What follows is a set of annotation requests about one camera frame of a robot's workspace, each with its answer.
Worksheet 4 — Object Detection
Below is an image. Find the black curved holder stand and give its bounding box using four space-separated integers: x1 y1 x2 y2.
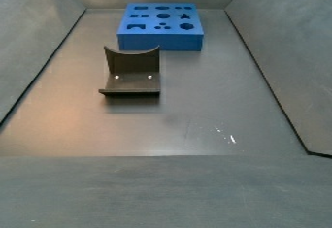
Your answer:
99 47 160 96

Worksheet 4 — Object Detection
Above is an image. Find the blue shape sorter box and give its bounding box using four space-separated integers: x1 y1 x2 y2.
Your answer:
116 3 203 51

